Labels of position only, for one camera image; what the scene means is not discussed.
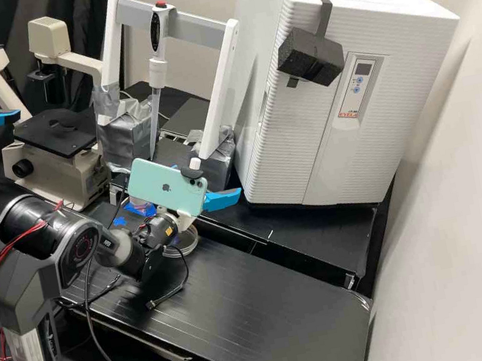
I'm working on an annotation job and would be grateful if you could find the right wrist camera phone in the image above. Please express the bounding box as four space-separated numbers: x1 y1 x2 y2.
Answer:
121 146 215 230

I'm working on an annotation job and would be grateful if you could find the pipette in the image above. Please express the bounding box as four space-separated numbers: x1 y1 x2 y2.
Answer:
125 0 195 158

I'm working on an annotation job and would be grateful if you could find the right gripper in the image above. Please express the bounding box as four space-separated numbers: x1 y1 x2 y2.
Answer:
168 185 249 235

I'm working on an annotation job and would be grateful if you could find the white pipette stand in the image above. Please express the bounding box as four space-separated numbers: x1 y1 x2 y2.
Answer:
73 0 267 205

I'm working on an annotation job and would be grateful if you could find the small bottle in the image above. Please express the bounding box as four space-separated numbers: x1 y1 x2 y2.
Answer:
131 195 153 211

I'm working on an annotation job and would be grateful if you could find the black cable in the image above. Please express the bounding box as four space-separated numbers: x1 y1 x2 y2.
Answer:
74 257 137 361
136 245 197 312

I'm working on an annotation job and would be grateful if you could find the blue bottle holder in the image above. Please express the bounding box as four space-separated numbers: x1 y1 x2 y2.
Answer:
122 199 160 223

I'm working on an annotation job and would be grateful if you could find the cream microscope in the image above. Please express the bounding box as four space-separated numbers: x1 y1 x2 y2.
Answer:
0 8 130 227

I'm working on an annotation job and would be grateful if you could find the petri dish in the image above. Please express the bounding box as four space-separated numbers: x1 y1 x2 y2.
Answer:
156 224 202 259

